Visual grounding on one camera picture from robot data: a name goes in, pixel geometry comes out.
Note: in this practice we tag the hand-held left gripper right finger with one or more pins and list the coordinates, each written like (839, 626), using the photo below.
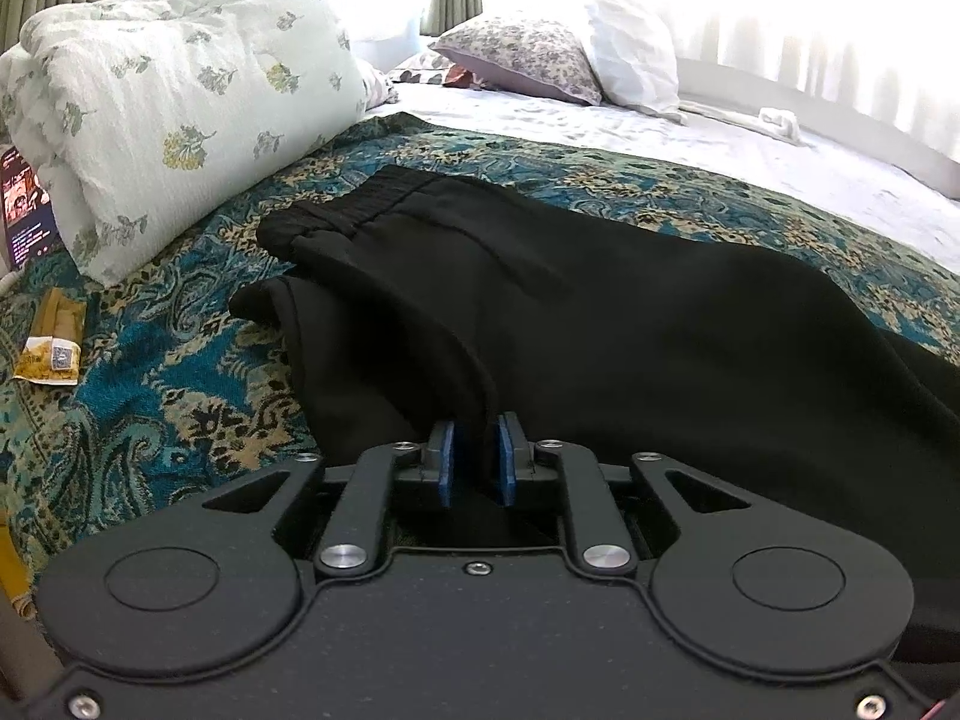
(507, 462)

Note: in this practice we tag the black pants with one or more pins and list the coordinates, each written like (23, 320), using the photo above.
(600, 330)

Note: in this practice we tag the yellow snack packet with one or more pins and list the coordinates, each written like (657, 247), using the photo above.
(52, 345)

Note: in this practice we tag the smartphone with lit screen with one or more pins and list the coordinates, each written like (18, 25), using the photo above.
(26, 202)

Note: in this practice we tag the white bed sheet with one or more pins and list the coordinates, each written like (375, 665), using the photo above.
(750, 157)

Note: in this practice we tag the small white cloth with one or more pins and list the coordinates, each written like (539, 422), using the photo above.
(780, 123)

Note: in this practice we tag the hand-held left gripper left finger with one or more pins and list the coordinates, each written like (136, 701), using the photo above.
(445, 465)

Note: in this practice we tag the white pillow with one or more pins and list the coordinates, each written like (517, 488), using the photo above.
(634, 52)

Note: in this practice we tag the leaf print cushion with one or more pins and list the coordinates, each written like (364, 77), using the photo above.
(424, 72)

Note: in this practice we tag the purple floral pillow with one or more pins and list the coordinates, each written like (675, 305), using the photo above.
(525, 52)

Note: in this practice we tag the white sheer curtain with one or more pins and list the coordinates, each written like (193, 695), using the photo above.
(787, 7)

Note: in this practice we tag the teal paisley blanket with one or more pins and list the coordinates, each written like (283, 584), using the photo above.
(172, 375)

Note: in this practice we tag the folded white floral quilt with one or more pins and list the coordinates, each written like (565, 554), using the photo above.
(172, 90)

